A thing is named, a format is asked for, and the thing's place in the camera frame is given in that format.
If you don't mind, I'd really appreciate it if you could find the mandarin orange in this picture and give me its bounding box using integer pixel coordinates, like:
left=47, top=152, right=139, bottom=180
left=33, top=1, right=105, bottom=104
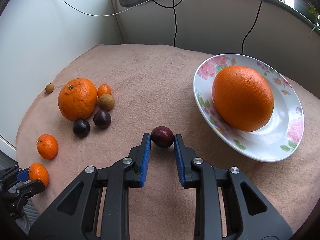
left=36, top=134, right=59, bottom=160
left=28, top=163, right=49, bottom=187

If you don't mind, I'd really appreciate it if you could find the spotted large orange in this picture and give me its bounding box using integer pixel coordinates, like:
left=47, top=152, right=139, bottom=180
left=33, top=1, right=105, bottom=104
left=57, top=78, right=98, bottom=121

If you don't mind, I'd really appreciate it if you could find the dark red plum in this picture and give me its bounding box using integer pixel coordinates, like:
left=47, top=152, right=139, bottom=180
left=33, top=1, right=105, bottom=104
left=151, top=126, right=174, bottom=148

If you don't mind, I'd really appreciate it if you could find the floral white plate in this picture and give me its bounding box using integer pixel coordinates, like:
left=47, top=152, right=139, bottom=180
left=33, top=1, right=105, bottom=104
left=193, top=54, right=304, bottom=163

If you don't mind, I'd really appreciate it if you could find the small longan with stem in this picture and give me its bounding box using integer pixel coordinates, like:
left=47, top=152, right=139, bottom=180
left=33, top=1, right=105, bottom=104
left=45, top=83, right=54, bottom=94

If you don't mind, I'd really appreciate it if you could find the brown longan large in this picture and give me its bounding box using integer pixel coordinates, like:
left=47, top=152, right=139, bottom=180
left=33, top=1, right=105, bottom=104
left=97, top=94, right=115, bottom=111

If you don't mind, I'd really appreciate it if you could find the small kumquat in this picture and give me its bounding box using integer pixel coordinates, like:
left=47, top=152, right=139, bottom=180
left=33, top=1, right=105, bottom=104
left=97, top=84, right=112, bottom=97

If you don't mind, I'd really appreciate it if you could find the smooth large orange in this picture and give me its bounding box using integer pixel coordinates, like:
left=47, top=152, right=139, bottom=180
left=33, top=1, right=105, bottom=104
left=212, top=66, right=274, bottom=132

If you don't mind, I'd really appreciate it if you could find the black cable left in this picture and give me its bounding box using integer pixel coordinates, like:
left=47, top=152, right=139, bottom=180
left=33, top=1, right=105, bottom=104
left=127, top=0, right=196, bottom=47

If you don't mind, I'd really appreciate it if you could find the black cable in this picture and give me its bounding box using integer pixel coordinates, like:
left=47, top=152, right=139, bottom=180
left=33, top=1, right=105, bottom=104
left=127, top=0, right=196, bottom=47
left=241, top=0, right=271, bottom=55

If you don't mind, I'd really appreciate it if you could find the black cable right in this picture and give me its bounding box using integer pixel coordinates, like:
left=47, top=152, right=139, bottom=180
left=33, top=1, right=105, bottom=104
left=241, top=0, right=271, bottom=55

